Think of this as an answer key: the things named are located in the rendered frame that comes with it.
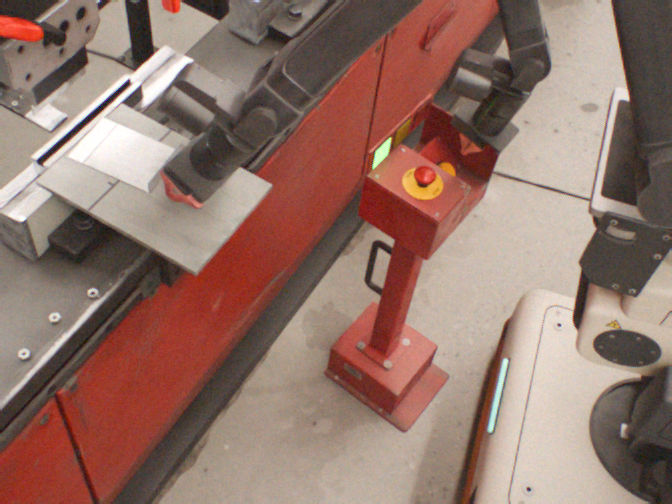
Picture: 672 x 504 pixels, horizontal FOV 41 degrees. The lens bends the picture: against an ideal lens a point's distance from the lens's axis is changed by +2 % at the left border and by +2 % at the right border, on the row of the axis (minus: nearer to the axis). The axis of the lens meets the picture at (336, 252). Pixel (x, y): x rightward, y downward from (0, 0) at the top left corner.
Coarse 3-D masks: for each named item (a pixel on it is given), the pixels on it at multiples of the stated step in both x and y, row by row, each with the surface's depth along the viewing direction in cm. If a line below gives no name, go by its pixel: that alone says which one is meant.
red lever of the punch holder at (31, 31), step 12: (0, 24) 92; (12, 24) 93; (24, 24) 95; (36, 24) 101; (48, 24) 100; (12, 36) 94; (24, 36) 95; (36, 36) 97; (48, 36) 99; (60, 36) 100
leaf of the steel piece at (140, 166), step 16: (128, 128) 127; (112, 144) 125; (128, 144) 125; (144, 144) 126; (160, 144) 126; (96, 160) 123; (112, 160) 124; (128, 160) 124; (144, 160) 124; (160, 160) 124; (112, 176) 122; (128, 176) 122; (144, 176) 122; (160, 176) 122
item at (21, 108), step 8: (0, 88) 129; (0, 96) 128; (8, 96) 128; (16, 96) 128; (0, 104) 128; (8, 104) 127; (16, 104) 127; (24, 104) 128; (16, 112) 127; (24, 112) 127; (40, 112) 127; (48, 112) 127; (56, 112) 127; (32, 120) 126; (40, 120) 126; (48, 120) 126; (56, 120) 126; (64, 120) 127; (48, 128) 125; (56, 128) 126
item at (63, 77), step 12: (84, 48) 117; (72, 60) 116; (84, 60) 119; (60, 72) 115; (72, 72) 118; (84, 72) 121; (48, 84) 114; (60, 84) 117; (72, 84) 120; (24, 96) 114; (36, 96) 113; (48, 96) 116; (36, 108) 116
